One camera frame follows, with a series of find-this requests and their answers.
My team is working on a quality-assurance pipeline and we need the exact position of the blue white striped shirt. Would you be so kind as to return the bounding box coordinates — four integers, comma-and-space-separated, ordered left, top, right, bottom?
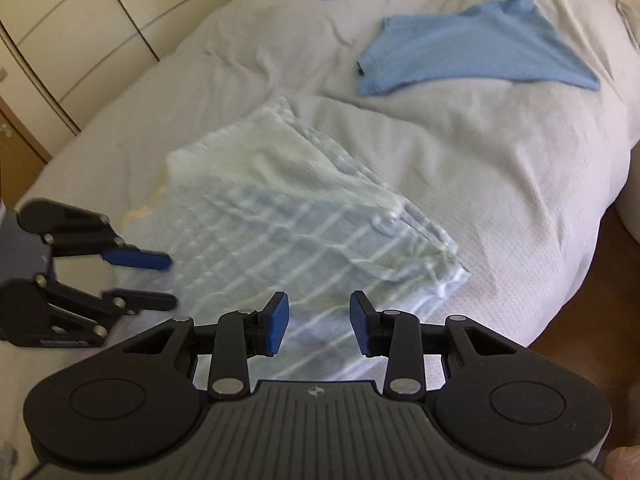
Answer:
117, 96, 473, 391

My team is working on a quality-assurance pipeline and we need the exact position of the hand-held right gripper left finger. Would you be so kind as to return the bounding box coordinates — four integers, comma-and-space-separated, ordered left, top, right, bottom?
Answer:
120, 291, 290, 401

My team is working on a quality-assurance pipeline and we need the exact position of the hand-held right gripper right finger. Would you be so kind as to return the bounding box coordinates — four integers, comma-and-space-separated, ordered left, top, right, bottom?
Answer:
350, 291, 526, 397

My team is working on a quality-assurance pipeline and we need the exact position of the bed with white duvet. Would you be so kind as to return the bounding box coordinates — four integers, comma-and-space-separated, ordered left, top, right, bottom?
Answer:
0, 0, 633, 461

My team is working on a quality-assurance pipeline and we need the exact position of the light blue t-shirt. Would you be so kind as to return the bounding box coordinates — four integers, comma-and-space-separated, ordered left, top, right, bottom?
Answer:
356, 0, 601, 97

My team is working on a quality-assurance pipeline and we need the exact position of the white wardrobe with black lines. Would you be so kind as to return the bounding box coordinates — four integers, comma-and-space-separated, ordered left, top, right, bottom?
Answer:
0, 0, 251, 141

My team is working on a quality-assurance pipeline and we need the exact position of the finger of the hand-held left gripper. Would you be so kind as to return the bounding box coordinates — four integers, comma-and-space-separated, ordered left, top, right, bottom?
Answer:
32, 276, 178, 348
44, 202, 173, 272

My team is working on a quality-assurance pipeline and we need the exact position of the brown wooden door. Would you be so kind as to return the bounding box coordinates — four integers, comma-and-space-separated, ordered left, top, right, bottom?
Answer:
0, 105, 51, 176

